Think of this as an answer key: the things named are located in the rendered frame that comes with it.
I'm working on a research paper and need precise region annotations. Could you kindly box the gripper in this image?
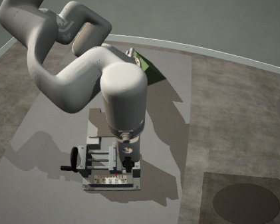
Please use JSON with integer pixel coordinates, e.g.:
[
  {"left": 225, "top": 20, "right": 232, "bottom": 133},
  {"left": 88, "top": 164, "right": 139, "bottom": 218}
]
[{"left": 115, "top": 129, "right": 144, "bottom": 173}]

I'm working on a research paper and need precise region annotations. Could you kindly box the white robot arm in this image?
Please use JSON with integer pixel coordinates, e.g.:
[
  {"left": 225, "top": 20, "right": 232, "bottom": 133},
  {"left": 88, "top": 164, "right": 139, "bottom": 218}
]
[{"left": 0, "top": 0, "right": 148, "bottom": 150}]

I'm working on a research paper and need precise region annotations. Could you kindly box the grey clamp slide with handwheel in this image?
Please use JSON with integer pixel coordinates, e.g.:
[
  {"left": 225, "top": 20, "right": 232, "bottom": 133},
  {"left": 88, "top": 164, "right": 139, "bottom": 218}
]
[{"left": 61, "top": 142, "right": 141, "bottom": 191}]

